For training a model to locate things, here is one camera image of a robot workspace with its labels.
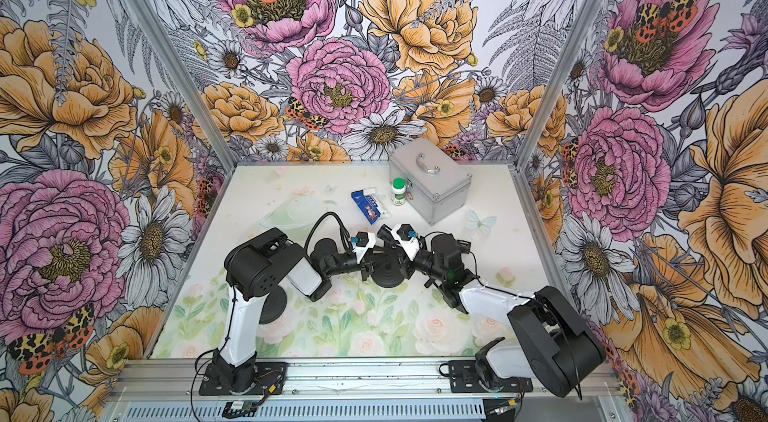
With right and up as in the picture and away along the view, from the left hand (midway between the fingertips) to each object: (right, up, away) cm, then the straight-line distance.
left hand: (393, 258), depth 89 cm
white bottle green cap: (+2, +19, +15) cm, 25 cm away
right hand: (-1, +3, -5) cm, 6 cm away
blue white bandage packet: (-7, +15, +16) cm, 23 cm away
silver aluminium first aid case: (+14, +21, +8) cm, 26 cm away
